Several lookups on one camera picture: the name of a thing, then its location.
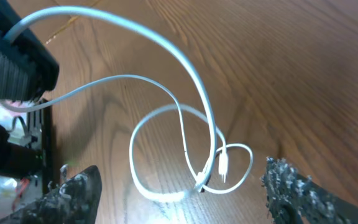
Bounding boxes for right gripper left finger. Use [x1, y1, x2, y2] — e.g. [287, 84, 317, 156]
[0, 166, 102, 224]

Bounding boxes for white usb cable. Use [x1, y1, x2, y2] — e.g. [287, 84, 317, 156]
[3, 6, 254, 202]

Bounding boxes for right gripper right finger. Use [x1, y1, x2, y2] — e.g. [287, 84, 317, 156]
[261, 157, 358, 224]

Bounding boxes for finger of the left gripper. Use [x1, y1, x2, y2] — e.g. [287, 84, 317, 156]
[0, 1, 59, 101]

